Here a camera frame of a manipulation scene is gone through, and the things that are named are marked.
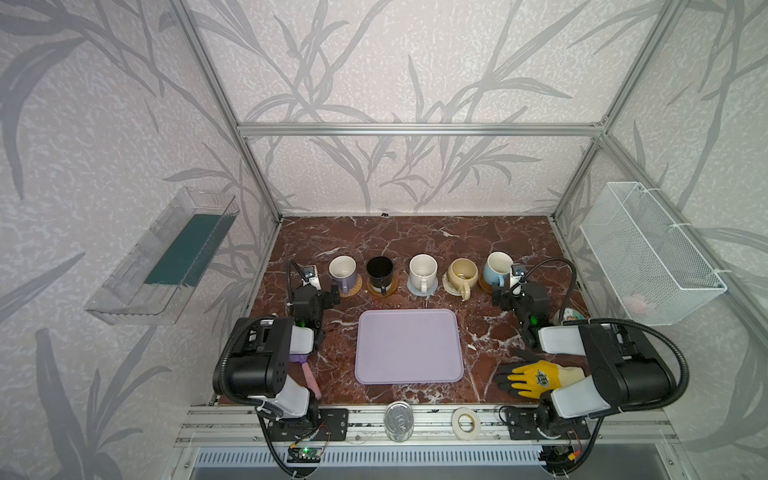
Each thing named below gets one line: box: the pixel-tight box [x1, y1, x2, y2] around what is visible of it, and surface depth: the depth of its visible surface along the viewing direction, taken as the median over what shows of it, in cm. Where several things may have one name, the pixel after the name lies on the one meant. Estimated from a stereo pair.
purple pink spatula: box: [288, 354, 322, 400], surface depth 82 cm
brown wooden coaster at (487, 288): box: [478, 273, 493, 295], surface depth 101 cm
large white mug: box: [409, 254, 438, 293], surface depth 97 cm
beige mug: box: [447, 258, 479, 301], surface depth 96 cm
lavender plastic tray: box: [354, 309, 464, 384], surface depth 89 cm
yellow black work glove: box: [496, 360, 586, 399], surface depth 80 cm
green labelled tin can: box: [563, 307, 585, 320], surface depth 86 cm
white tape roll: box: [451, 406, 481, 441], surface depth 75 cm
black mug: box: [366, 256, 394, 296], surface depth 95 cm
